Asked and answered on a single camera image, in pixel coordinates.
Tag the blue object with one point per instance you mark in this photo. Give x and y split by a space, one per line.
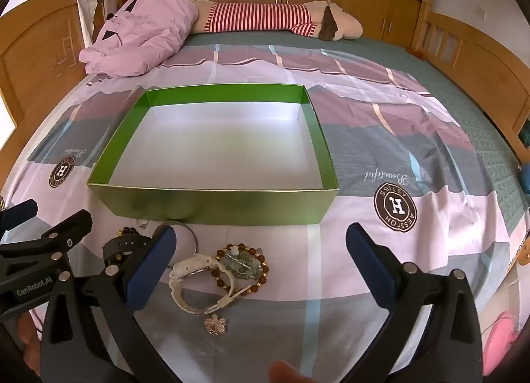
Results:
526 178

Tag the pink object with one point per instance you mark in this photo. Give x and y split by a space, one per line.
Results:
501 339

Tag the silver bangle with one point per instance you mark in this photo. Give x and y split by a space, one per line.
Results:
191 231

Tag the striped plush toy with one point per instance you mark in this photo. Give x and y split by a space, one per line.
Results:
256 17

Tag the green cardboard box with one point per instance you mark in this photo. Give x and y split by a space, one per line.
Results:
207 209

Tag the printed plaid bed sheet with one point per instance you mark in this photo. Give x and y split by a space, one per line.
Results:
414 151

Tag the white wristwatch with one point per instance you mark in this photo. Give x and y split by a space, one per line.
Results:
182 272

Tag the wooden headboard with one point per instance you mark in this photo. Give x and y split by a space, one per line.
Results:
37 48

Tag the grey hanging towel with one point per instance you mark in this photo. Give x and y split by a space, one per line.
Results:
87 2

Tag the pink jacket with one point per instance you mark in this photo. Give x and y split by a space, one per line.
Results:
140 31

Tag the black wristwatch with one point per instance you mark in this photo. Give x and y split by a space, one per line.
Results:
124 244

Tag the silver flower brooch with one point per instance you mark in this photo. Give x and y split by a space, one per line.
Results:
215 324

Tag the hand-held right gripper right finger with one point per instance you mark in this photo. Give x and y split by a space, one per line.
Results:
372 271

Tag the wooden footboard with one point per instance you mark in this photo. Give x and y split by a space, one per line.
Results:
476 56

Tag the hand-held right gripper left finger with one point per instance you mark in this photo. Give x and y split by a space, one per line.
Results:
154 267

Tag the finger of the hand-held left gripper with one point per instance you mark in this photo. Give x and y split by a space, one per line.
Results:
18 212
68 229

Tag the person's right hand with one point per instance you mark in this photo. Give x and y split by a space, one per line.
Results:
287 372

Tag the person's left hand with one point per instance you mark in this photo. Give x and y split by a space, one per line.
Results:
27 335

